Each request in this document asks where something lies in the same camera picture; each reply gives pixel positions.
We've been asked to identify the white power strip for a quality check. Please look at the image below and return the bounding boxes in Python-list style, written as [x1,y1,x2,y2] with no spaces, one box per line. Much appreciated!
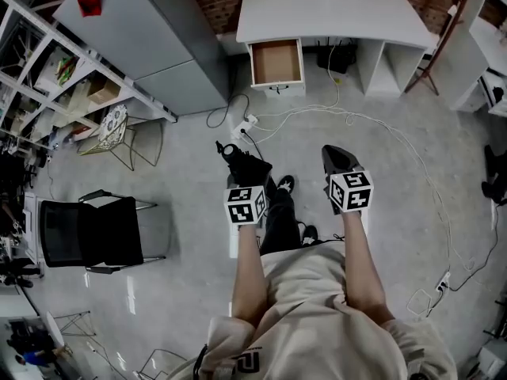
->
[231,113,259,141]
[435,271,453,293]

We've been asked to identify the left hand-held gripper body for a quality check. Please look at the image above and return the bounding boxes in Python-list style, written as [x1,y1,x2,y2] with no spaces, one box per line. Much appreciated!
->
[223,163,274,227]

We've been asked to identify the person's beige shirt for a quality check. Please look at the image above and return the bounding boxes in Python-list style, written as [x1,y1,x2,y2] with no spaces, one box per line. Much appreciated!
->
[169,241,459,380]

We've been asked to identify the brown wooden stand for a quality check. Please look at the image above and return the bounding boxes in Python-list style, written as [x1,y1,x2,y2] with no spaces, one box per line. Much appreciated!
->
[402,0,477,97]

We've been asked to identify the red object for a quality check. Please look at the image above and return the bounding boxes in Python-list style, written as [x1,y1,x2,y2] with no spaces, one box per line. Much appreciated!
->
[76,0,105,18]

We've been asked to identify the white desk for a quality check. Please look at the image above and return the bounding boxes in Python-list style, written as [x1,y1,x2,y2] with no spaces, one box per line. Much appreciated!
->
[235,0,436,97]

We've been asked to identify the person's left forearm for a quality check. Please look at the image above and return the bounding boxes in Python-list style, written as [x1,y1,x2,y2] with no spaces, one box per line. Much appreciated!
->
[231,222,267,329]

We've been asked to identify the black router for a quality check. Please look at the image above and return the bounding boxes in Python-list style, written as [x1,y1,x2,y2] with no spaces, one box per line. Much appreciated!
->
[316,36,358,75]

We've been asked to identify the wire stool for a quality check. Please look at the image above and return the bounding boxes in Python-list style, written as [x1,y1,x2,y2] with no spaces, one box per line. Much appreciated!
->
[133,348,188,380]

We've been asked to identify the tall grey cabinet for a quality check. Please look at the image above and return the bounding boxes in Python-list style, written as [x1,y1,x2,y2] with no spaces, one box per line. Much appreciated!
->
[52,0,231,117]

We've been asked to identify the person's black and white shoe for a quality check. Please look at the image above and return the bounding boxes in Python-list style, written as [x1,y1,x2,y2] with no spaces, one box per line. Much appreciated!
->
[301,224,319,247]
[276,174,296,194]

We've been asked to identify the black office chair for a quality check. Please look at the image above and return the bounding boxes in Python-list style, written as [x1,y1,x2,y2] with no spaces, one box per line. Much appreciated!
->
[39,188,168,276]

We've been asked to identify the white shelf unit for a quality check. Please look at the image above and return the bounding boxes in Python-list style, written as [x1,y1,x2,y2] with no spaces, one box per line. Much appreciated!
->
[450,0,507,119]

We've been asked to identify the white drawer with brown bottom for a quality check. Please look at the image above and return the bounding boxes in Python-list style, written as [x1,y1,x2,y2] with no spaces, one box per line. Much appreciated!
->
[247,37,307,97]

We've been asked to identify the person's black trousers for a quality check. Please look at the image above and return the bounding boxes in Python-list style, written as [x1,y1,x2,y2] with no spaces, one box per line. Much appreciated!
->
[258,175,303,257]

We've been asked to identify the person's right forearm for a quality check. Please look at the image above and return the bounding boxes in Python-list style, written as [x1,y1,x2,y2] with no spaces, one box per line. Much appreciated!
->
[341,209,396,325]

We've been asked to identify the black power cable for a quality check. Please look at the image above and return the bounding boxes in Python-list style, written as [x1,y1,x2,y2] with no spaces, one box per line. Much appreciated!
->
[205,92,251,130]

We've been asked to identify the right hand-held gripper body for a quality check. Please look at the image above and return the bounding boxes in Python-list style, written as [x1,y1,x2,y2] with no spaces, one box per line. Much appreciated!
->
[321,144,375,215]

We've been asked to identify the white metal shelf rack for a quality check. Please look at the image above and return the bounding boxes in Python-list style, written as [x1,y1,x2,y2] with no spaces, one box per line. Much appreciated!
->
[0,0,178,154]

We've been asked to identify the small white folding table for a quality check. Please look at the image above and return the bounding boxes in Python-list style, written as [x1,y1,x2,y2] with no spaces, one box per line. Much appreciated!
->
[44,310,97,348]

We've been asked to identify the cardboard box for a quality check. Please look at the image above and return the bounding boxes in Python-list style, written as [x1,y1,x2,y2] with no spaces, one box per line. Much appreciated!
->
[86,77,122,106]

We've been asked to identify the long white cable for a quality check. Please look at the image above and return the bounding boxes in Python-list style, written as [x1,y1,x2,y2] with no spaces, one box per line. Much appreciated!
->
[251,40,476,272]

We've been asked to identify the gold wire chair patterned cushion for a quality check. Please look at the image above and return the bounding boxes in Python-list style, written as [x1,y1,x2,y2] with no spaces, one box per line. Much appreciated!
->
[76,104,166,173]

